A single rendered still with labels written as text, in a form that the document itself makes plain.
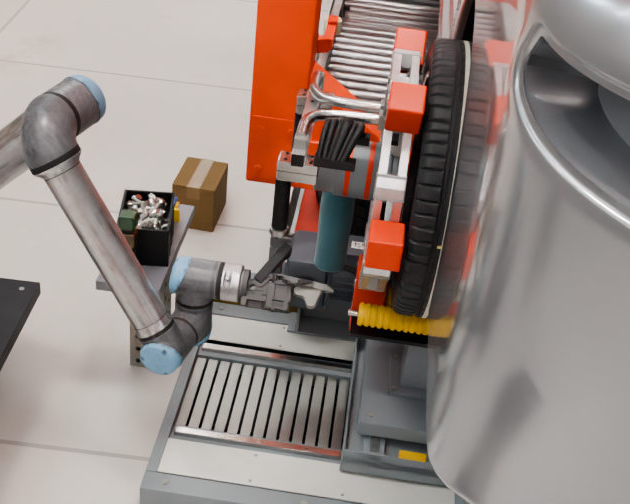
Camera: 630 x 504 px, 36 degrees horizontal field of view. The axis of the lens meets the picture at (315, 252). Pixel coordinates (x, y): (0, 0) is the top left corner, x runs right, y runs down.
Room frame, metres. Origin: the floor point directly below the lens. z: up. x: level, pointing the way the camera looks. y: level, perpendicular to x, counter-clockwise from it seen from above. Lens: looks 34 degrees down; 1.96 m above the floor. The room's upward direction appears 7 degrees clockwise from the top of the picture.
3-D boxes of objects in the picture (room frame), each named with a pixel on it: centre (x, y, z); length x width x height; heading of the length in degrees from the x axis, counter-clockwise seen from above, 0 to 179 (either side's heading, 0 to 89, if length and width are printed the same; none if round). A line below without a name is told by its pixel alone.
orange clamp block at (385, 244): (1.71, -0.14, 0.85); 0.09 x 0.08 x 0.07; 177
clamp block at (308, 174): (1.87, 0.06, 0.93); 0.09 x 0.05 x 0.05; 87
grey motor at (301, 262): (2.34, -0.12, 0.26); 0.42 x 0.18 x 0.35; 87
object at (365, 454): (2.02, -0.32, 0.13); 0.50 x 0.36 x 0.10; 177
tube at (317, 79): (2.13, -0.03, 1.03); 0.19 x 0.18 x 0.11; 87
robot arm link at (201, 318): (1.81, 0.28, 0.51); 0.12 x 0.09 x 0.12; 165
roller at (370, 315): (1.90, -0.25, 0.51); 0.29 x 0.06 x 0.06; 87
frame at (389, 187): (2.03, -0.15, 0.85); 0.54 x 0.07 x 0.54; 177
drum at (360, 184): (2.03, -0.08, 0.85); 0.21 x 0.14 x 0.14; 87
